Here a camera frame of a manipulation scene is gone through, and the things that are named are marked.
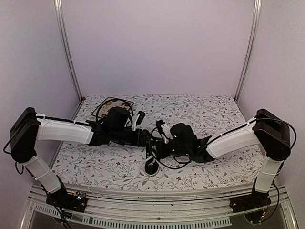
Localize right aluminium frame post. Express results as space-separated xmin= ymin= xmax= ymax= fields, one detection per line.
xmin=234 ymin=0 xmax=262 ymax=103

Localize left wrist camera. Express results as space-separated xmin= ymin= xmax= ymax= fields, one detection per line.
xmin=132 ymin=111 xmax=145 ymax=131

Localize square floral ceramic plate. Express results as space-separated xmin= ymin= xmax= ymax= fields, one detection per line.
xmin=92 ymin=97 xmax=134 ymax=118

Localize left aluminium frame post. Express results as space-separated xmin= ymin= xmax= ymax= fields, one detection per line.
xmin=54 ymin=0 xmax=83 ymax=102

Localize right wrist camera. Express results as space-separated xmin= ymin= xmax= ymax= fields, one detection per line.
xmin=156 ymin=120 xmax=173 ymax=144

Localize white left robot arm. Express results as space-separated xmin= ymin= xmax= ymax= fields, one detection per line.
xmin=5 ymin=107 xmax=150 ymax=207

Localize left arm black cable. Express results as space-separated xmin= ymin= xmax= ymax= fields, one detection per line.
xmin=91 ymin=96 xmax=135 ymax=127

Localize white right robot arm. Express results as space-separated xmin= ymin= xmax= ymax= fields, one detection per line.
xmin=146 ymin=109 xmax=297 ymax=208

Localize floral patterned table mat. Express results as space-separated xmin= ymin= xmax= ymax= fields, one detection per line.
xmin=52 ymin=95 xmax=263 ymax=192

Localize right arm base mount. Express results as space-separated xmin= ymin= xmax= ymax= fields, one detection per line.
xmin=229 ymin=191 xmax=279 ymax=225

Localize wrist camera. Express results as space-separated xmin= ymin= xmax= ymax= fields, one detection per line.
xmin=156 ymin=120 xmax=173 ymax=144
xmin=132 ymin=111 xmax=145 ymax=131

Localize aluminium frame post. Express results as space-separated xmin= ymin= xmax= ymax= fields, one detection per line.
xmin=234 ymin=0 xmax=262 ymax=103
xmin=54 ymin=0 xmax=83 ymax=102

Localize black canvas sneaker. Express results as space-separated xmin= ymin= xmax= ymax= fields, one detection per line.
xmin=144 ymin=156 xmax=159 ymax=176

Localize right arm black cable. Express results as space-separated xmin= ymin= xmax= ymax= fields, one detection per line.
xmin=145 ymin=126 xmax=213 ymax=170

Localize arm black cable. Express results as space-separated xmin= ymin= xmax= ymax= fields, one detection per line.
xmin=91 ymin=96 xmax=135 ymax=127
xmin=145 ymin=126 xmax=213 ymax=170

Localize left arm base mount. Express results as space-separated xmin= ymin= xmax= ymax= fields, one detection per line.
xmin=46 ymin=189 xmax=88 ymax=213

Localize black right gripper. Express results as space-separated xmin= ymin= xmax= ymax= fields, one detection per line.
xmin=149 ymin=139 xmax=191 ymax=159

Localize aluminium front rail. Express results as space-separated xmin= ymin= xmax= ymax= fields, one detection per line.
xmin=21 ymin=185 xmax=299 ymax=229

